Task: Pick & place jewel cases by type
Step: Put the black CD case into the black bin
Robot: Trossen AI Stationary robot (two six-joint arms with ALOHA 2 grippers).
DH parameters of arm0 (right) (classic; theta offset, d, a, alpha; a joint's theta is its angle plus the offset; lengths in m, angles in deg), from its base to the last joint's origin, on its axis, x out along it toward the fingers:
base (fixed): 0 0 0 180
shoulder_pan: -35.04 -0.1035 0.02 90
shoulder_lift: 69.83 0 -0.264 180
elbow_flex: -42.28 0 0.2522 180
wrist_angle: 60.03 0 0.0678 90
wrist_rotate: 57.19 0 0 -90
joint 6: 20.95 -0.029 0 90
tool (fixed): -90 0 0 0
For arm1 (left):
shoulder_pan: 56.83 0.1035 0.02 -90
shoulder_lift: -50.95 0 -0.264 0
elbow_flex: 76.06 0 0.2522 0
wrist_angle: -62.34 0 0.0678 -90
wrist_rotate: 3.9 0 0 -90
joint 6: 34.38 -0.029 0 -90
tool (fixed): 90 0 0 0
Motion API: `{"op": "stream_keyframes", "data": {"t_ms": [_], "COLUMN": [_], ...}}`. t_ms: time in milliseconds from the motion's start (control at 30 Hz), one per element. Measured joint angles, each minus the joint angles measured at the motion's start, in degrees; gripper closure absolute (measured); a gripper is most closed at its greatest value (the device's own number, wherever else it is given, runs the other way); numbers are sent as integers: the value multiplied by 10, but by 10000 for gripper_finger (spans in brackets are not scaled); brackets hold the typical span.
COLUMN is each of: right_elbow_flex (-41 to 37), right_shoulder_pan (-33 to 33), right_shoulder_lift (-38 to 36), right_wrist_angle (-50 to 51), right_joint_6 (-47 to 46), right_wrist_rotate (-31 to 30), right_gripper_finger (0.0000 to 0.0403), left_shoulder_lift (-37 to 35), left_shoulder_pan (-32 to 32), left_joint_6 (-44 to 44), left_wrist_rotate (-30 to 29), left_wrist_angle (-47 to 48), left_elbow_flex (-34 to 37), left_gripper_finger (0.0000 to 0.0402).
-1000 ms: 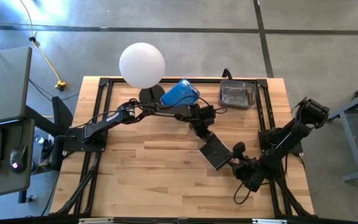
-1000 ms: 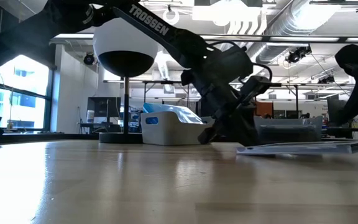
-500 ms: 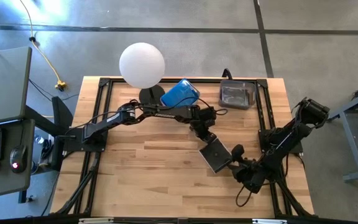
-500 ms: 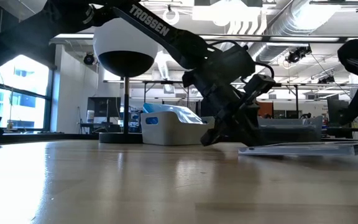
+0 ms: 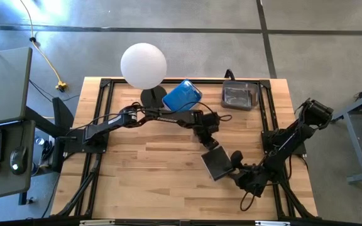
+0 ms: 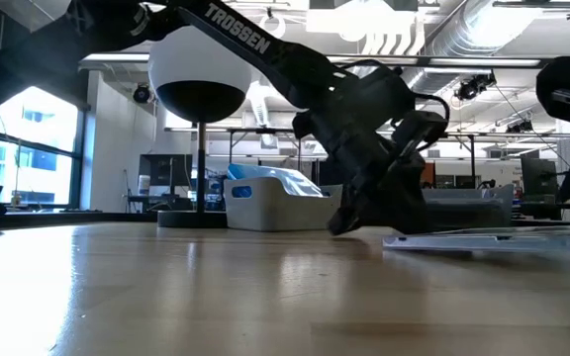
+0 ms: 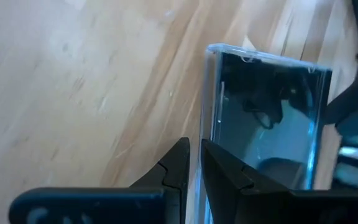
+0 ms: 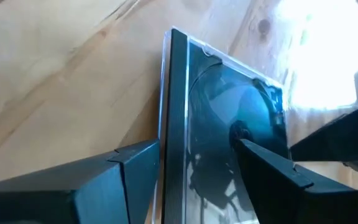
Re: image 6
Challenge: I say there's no black ceiling-mounted camera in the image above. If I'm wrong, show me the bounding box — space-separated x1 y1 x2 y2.
454 72 498 103

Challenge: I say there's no black computer monitor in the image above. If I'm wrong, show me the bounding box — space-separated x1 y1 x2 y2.
521 156 559 200
139 153 194 199

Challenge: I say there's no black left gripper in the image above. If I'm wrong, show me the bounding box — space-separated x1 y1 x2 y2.
292 63 429 236

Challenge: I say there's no background desk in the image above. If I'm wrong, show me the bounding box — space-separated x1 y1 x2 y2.
125 194 193 213

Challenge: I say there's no round black wall camera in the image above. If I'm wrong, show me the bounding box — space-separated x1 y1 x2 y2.
132 84 153 105

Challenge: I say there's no long ceiling light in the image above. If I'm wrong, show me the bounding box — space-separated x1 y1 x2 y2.
423 57 543 68

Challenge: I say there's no large window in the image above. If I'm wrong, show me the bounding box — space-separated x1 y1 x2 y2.
0 86 86 212

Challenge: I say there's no white plastic bin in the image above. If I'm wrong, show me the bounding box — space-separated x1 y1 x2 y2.
223 176 344 232

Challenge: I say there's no white globe table lamp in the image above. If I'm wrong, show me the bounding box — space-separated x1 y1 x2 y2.
147 25 254 229

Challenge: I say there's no black aluminium table frame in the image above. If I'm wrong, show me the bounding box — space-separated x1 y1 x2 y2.
0 210 570 231

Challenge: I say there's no silver ceiling duct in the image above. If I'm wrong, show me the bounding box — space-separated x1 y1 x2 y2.
408 0 546 95

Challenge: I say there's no dark translucent plastic bin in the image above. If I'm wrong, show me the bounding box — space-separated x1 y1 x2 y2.
421 183 516 231

